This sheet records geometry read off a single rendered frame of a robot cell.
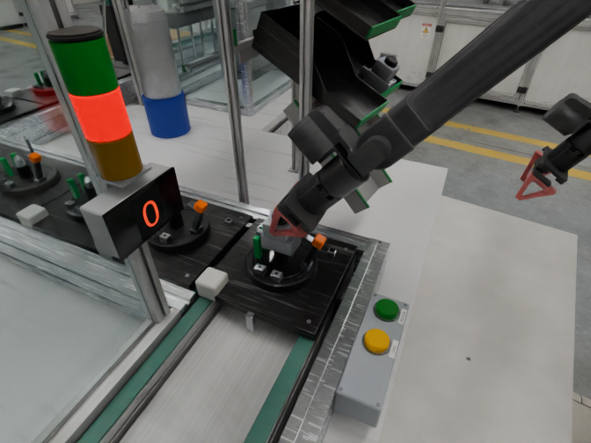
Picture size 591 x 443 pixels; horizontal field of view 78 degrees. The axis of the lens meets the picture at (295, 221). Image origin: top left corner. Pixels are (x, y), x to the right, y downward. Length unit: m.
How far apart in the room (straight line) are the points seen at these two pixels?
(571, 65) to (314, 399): 4.25
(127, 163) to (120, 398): 0.36
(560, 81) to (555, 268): 3.62
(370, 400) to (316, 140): 0.38
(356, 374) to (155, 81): 1.20
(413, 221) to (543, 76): 3.63
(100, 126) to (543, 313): 0.88
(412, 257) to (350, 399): 0.46
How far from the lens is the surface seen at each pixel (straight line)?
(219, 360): 0.68
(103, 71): 0.44
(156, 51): 1.45
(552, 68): 4.56
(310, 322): 0.64
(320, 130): 0.53
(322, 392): 0.59
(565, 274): 1.07
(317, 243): 0.63
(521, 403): 0.80
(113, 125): 0.45
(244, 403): 0.64
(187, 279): 0.73
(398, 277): 0.89
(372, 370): 0.62
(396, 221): 1.05
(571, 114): 0.97
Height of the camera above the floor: 1.49
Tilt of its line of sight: 38 degrees down
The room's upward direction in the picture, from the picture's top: straight up
